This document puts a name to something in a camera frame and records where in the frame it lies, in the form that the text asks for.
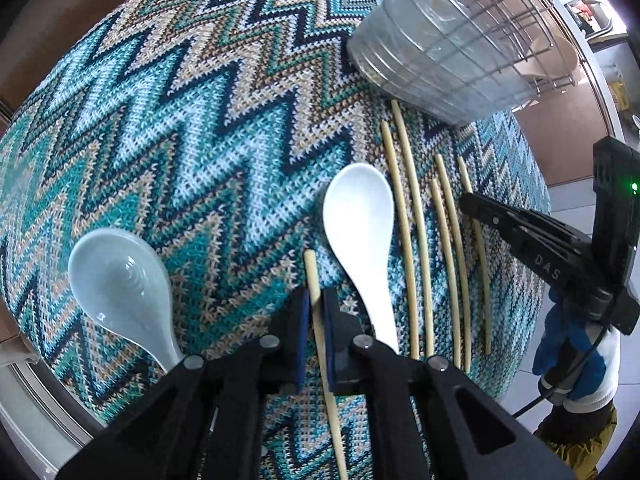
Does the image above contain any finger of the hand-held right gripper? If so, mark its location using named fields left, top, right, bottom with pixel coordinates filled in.
left=459, top=191, right=592, bottom=261

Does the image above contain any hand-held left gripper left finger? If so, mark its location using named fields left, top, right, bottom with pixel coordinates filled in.
left=57, top=287, right=311, bottom=480

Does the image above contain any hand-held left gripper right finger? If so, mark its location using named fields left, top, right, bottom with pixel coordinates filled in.
left=322, top=287, right=577, bottom=480

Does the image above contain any bamboo chopstick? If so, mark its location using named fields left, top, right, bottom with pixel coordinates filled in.
left=428, top=178, right=462, bottom=367
left=456, top=156, right=493, bottom=357
left=303, top=250, right=349, bottom=480
left=434, top=154, right=472, bottom=375
left=380, top=121, right=420, bottom=361
left=390, top=100, right=435, bottom=357

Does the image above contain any white ceramic spoon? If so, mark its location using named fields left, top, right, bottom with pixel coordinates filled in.
left=322, top=162, right=401, bottom=356

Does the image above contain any clear plastic utensil holder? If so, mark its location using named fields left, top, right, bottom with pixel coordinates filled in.
left=347, top=0, right=543, bottom=126

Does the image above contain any pale blue ceramic spoon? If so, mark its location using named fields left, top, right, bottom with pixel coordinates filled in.
left=67, top=227, right=185, bottom=373

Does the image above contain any person's right hand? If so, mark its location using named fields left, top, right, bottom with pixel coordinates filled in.
left=532, top=304, right=622, bottom=403

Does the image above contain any brown kitchen cabinet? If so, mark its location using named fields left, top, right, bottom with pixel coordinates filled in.
left=515, top=35, right=621, bottom=196

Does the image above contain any beige bowl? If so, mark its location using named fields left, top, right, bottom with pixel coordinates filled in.
left=515, top=35, right=581, bottom=82

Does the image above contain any olive clothing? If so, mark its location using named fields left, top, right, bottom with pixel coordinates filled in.
left=547, top=410, right=618, bottom=480

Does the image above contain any zigzag knitted cloth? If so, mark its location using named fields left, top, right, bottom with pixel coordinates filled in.
left=0, top=0, right=551, bottom=480

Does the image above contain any black cable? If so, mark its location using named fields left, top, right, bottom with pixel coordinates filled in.
left=511, top=327, right=613, bottom=416

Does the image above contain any metal wire dish rack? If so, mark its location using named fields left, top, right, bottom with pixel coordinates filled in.
left=420, top=0, right=581, bottom=106

